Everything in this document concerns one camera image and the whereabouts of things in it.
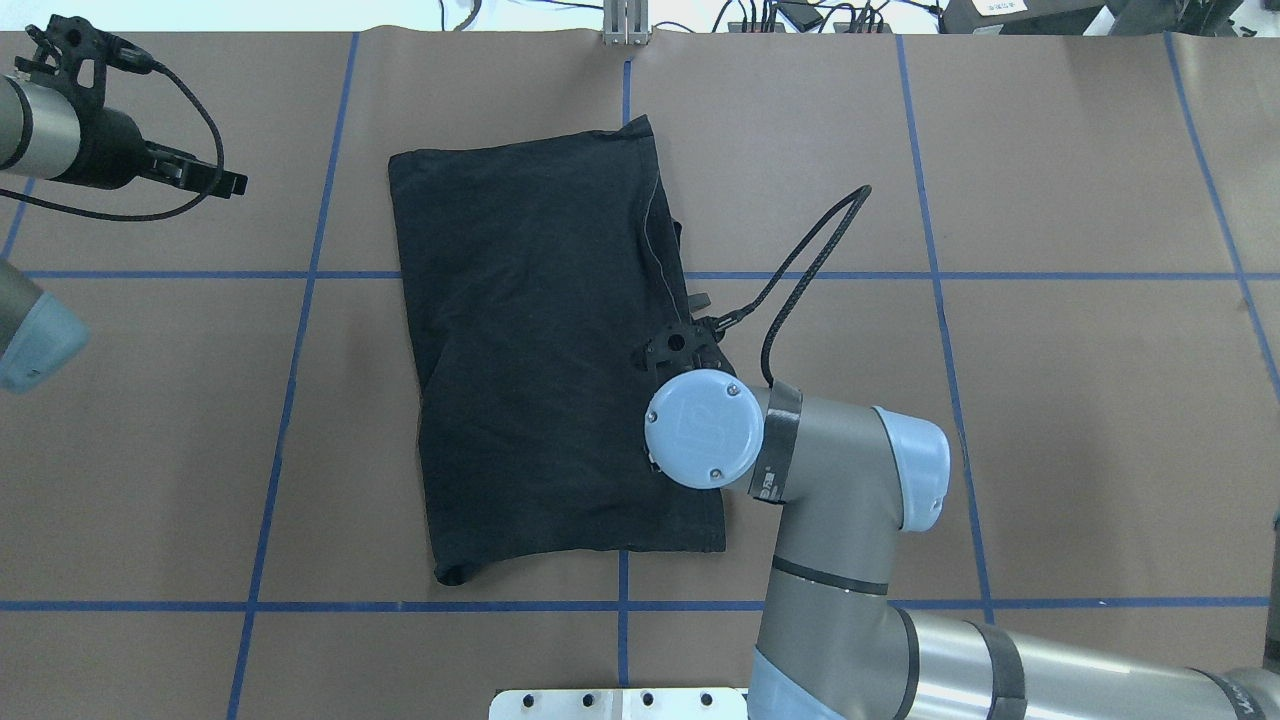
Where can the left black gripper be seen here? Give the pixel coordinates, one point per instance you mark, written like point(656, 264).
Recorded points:
point(112, 148)

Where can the black printed t-shirt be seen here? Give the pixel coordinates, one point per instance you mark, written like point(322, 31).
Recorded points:
point(537, 277)

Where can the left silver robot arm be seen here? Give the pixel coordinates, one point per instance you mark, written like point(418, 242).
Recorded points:
point(41, 335)

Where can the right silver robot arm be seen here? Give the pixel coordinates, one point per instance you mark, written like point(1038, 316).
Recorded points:
point(849, 481)

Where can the brown paper table cover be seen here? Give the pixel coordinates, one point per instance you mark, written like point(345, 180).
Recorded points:
point(1069, 262)

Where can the aluminium frame post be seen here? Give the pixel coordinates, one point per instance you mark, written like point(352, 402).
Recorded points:
point(626, 22)

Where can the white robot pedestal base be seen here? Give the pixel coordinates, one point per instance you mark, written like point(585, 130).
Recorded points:
point(621, 703)

